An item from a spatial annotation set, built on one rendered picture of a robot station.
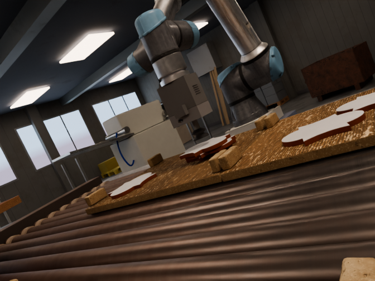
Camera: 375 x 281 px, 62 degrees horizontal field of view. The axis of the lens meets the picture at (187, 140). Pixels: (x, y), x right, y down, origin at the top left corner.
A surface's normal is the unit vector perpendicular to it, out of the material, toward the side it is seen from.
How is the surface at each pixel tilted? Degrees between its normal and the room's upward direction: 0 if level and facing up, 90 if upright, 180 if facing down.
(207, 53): 90
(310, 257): 23
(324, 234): 49
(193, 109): 90
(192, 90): 90
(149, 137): 90
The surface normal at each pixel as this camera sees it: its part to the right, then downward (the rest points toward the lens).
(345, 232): -0.63, -0.36
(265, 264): -0.60, -0.61
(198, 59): -0.57, 0.34
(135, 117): 0.69, -0.23
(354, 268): -0.34, -0.93
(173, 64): 0.21, 0.01
